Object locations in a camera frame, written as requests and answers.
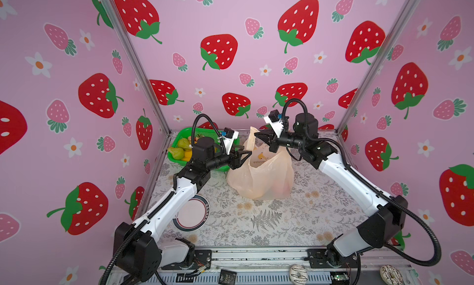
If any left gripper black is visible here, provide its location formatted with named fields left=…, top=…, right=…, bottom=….
left=204, top=144, right=249, bottom=175

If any banana print plastic bag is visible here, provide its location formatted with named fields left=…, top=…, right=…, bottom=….
left=227, top=127, right=295, bottom=201

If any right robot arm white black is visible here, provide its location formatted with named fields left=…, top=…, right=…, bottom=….
left=255, top=110, right=406, bottom=266

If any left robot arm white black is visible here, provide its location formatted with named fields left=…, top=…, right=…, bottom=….
left=100, top=137, right=252, bottom=285

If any green fake pear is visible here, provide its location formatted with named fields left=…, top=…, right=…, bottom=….
left=177, top=138, right=192, bottom=151

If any green plastic fruit basket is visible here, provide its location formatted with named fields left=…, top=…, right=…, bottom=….
left=167, top=127, right=230, bottom=172

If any round white plate dark rim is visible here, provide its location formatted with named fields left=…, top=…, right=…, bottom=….
left=172, top=195, right=210, bottom=232

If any black square tag centre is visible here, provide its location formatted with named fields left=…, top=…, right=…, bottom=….
left=218, top=269, right=237, bottom=285

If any white sprinkled donut centre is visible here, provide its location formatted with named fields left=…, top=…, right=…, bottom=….
left=289, top=264, right=308, bottom=285

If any white sprinkled donut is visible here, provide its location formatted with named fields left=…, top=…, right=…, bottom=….
left=380, top=265, right=404, bottom=285
left=289, top=264, right=308, bottom=285

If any white sprinkled donut right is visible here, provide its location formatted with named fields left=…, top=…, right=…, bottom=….
left=380, top=265, right=404, bottom=285

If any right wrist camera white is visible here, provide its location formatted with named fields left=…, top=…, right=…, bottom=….
left=264, top=110, right=285, bottom=138

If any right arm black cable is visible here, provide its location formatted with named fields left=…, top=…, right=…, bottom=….
left=281, top=98, right=442, bottom=267

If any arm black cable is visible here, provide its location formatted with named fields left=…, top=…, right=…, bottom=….
left=99, top=113, right=227, bottom=285
left=281, top=98, right=442, bottom=267

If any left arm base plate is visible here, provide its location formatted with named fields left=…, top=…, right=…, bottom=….
left=161, top=249, right=212, bottom=270

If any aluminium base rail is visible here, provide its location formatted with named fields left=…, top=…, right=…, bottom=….
left=105, top=245, right=417, bottom=285

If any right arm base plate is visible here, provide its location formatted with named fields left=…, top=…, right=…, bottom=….
left=305, top=248, right=359, bottom=269

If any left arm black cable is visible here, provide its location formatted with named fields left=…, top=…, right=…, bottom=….
left=99, top=113, right=227, bottom=285

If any aluminium frame post right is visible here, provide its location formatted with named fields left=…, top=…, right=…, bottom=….
left=336, top=0, right=428, bottom=134

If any aluminium frame post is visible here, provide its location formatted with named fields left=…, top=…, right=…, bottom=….
left=336, top=0, right=428, bottom=134
left=95, top=0, right=172, bottom=134

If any aluminium frame post left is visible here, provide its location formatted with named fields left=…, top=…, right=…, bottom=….
left=95, top=0, right=172, bottom=134

